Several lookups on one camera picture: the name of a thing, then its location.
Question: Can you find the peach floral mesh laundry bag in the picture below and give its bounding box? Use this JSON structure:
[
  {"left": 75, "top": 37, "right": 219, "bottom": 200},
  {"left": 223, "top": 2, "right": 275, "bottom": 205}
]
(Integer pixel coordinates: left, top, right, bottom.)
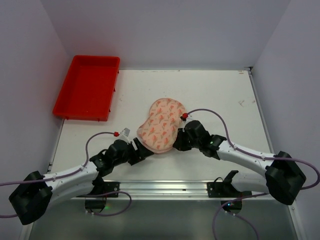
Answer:
[{"left": 136, "top": 98, "right": 187, "bottom": 154}]

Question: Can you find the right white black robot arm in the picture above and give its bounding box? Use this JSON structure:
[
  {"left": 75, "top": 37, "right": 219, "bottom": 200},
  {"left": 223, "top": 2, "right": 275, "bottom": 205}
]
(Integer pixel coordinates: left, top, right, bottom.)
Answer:
[{"left": 173, "top": 120, "right": 306, "bottom": 205}]

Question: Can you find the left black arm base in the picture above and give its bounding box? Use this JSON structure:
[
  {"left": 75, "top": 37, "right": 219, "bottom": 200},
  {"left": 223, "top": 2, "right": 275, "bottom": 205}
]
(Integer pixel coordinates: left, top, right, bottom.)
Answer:
[{"left": 84, "top": 176, "right": 120, "bottom": 213}]

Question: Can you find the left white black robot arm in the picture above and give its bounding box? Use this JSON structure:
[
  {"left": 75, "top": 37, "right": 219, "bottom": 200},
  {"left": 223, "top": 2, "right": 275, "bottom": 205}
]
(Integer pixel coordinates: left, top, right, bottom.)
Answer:
[{"left": 8, "top": 138, "right": 154, "bottom": 225}]

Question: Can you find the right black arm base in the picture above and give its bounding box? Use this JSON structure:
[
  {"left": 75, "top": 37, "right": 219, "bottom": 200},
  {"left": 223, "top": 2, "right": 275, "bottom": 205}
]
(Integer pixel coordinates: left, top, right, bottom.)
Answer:
[{"left": 206, "top": 170, "right": 252, "bottom": 214}]

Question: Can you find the red plastic tray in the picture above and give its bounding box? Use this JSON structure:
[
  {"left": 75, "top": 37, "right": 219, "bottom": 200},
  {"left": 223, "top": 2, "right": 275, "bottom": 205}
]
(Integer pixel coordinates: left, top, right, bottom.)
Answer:
[{"left": 52, "top": 55, "right": 120, "bottom": 122}]

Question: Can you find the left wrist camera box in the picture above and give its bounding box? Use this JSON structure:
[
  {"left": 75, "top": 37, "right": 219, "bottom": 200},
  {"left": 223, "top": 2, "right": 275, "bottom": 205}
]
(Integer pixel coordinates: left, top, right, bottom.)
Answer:
[{"left": 117, "top": 128, "right": 130, "bottom": 144}]

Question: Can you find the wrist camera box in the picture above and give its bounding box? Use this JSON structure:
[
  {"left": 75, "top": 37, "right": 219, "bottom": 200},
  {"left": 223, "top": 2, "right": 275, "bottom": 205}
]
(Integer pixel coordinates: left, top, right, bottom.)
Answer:
[
  {"left": 180, "top": 113, "right": 192, "bottom": 124},
  {"left": 117, "top": 128, "right": 130, "bottom": 144}
]

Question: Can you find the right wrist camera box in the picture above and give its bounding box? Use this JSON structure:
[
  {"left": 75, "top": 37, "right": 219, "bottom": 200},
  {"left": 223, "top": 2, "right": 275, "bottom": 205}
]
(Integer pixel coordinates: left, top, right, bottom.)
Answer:
[{"left": 180, "top": 113, "right": 192, "bottom": 124}]

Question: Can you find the aluminium mounting rail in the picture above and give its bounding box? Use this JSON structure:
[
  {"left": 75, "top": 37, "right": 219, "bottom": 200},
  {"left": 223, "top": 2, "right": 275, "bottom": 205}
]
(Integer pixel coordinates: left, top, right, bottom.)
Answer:
[{"left": 69, "top": 178, "right": 271, "bottom": 201}]

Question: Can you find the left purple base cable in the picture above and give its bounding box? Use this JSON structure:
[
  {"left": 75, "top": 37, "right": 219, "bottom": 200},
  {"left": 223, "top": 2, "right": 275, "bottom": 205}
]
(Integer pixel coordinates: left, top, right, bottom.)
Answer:
[{"left": 88, "top": 191, "right": 133, "bottom": 217}]

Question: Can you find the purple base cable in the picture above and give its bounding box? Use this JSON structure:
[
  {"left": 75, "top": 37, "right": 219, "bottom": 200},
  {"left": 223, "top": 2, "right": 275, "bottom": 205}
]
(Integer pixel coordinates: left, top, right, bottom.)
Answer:
[
  {"left": 212, "top": 192, "right": 268, "bottom": 240},
  {"left": 88, "top": 191, "right": 133, "bottom": 217}
]

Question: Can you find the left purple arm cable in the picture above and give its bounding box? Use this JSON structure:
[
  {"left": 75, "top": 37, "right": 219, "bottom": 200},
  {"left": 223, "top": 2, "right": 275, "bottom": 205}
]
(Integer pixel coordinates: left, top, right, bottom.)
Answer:
[{"left": 0, "top": 131, "right": 120, "bottom": 220}]

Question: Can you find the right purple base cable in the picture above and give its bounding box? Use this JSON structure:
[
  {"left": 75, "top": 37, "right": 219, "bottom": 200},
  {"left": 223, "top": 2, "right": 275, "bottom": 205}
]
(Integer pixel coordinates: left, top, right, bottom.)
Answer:
[{"left": 212, "top": 192, "right": 268, "bottom": 240}]

